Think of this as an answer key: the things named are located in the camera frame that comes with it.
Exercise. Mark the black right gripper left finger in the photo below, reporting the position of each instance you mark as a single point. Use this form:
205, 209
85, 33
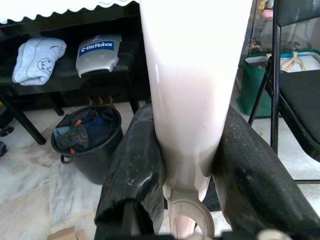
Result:
130, 170

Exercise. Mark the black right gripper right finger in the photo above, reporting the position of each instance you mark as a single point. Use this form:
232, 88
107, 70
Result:
255, 180

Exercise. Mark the black plastic bucket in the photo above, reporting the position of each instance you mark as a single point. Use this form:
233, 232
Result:
100, 165

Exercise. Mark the dark blue clothes bundle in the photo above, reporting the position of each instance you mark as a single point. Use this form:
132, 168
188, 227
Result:
92, 127

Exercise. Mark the green shopping bag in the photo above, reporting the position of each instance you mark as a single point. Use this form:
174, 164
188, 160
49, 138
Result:
252, 90

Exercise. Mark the brown cardboard box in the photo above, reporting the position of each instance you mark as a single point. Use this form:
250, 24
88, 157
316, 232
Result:
66, 233

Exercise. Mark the black folding chair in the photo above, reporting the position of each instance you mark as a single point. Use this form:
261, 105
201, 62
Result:
300, 100

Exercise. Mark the black low bench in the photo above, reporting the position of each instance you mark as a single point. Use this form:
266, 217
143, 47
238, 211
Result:
67, 85

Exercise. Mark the silver BitRobot cover panel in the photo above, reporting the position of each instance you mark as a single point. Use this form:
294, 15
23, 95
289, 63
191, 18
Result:
97, 60

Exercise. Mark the light blue folded cloth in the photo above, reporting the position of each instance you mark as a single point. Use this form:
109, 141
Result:
35, 62

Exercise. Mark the glass display cabinet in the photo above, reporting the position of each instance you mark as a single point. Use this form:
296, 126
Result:
260, 30

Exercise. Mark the white scalloped table cover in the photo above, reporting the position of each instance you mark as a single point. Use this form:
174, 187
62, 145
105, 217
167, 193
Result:
50, 8

